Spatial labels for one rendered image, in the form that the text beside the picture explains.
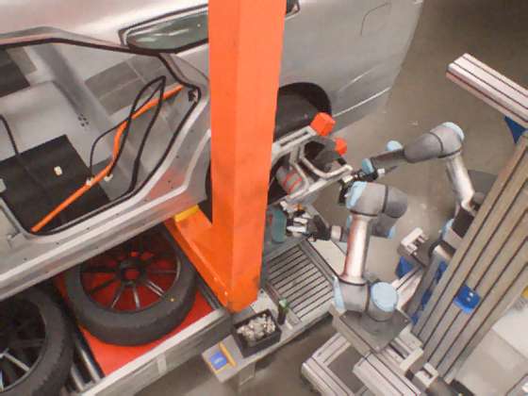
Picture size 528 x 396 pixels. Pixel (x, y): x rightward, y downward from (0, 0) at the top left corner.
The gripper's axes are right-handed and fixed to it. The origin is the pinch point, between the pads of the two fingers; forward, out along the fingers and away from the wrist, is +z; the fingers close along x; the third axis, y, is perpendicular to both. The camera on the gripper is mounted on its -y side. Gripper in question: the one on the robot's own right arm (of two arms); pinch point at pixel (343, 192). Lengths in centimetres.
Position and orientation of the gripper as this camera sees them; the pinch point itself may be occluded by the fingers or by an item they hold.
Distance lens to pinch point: 319.5
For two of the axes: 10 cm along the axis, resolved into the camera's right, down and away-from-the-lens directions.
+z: -8.0, 4.5, -3.9
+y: 0.7, -5.8, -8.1
